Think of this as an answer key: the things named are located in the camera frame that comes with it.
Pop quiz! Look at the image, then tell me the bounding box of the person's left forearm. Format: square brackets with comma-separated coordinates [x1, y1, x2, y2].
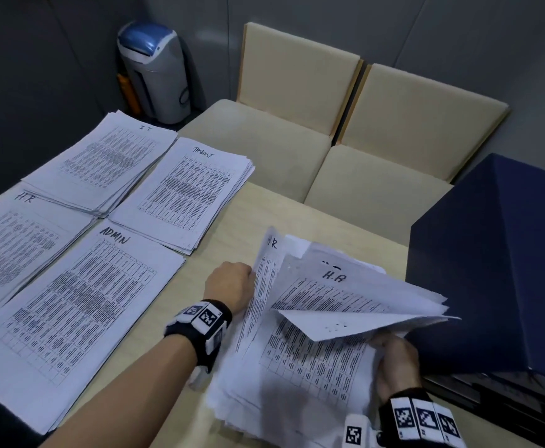
[41, 335, 198, 448]

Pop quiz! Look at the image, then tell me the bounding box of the grey bin with blue lid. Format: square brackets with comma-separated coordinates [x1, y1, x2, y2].
[117, 21, 193, 125]

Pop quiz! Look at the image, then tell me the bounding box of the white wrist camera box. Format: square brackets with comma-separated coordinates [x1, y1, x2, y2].
[342, 413, 381, 448]
[188, 366, 209, 391]

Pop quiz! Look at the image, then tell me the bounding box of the person's right hand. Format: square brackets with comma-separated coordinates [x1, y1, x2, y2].
[370, 332, 424, 406]

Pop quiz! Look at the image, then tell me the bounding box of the stack of printed paper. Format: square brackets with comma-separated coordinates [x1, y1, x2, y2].
[205, 226, 460, 448]
[21, 110, 178, 219]
[109, 136, 256, 256]
[0, 220, 187, 436]
[0, 189, 97, 325]

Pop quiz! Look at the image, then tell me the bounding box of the beige cushioned chair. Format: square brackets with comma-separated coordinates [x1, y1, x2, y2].
[303, 63, 510, 248]
[178, 22, 364, 203]

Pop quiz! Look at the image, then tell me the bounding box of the person's left hand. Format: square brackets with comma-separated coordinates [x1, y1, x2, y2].
[202, 261, 257, 317]

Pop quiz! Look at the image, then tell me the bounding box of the orange bottle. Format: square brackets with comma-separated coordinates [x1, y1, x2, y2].
[117, 73, 142, 116]

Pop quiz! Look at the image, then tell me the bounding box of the black marker wristband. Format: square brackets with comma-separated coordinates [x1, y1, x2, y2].
[378, 388, 467, 448]
[163, 299, 234, 374]

